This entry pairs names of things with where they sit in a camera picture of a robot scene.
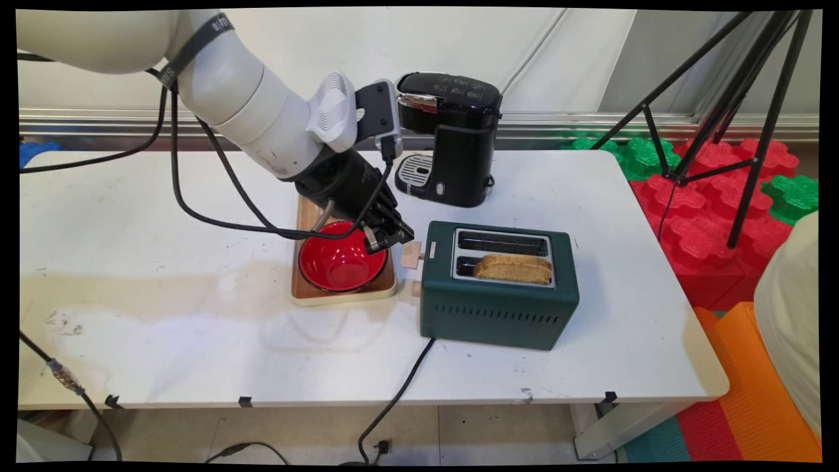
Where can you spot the green foam block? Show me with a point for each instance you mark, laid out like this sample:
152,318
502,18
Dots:
796,196
639,157

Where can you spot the small red foam block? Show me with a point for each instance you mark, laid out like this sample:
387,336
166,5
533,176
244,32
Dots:
773,157

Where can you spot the dark green toaster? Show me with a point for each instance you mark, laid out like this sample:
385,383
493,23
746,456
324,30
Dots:
498,308

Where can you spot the black coffee machine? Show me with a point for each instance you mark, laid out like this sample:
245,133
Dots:
462,151

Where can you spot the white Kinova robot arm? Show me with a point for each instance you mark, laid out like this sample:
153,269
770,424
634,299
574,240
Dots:
249,105

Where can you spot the cream cloth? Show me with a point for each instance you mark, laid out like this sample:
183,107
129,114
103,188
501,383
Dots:
793,314

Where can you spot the white table leg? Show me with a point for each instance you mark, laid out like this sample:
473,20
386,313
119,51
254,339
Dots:
616,429

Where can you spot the black tripod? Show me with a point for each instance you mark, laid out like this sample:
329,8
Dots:
760,105

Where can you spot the orange floor mat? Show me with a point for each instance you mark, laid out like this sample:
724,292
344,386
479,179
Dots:
754,393

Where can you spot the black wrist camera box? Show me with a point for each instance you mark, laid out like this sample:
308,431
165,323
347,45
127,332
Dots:
377,111

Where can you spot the wooden toaster lever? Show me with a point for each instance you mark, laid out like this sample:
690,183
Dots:
411,255

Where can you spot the white box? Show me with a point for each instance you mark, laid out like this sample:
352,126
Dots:
46,446

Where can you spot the blue foam piece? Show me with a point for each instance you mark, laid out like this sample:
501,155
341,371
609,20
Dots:
36,154

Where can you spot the large red foam block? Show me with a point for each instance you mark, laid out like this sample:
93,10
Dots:
708,223

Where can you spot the wooden serving tray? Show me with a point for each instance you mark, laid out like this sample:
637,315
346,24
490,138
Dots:
341,296

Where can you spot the red bowl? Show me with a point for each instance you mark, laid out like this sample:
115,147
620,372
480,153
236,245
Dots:
341,262

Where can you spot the aluminium wall rail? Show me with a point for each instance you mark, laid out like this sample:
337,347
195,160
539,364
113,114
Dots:
131,121

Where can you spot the red floor mat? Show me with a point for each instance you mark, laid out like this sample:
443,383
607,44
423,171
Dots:
711,436

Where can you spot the brown toast slice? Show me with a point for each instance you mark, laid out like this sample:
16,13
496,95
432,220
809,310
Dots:
514,269

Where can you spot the teal floor mat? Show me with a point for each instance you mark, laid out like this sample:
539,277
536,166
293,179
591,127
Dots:
655,446

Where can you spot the wooden toaster dial knob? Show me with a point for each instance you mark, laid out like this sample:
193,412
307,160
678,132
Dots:
415,288

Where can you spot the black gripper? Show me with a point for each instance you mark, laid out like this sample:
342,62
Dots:
344,183

